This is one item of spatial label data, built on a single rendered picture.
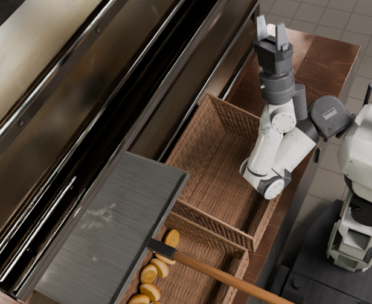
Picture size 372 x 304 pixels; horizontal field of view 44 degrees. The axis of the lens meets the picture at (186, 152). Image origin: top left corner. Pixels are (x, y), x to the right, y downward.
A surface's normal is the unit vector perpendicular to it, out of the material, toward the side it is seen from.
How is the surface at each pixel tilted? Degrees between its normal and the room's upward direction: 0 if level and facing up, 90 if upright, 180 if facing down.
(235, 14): 70
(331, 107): 36
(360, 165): 90
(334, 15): 0
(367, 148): 45
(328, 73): 0
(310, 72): 0
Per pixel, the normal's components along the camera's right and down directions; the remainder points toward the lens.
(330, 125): -0.17, 0.06
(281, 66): 0.45, 0.45
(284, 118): -0.04, 0.61
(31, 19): 0.77, 0.12
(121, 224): -0.14, -0.54
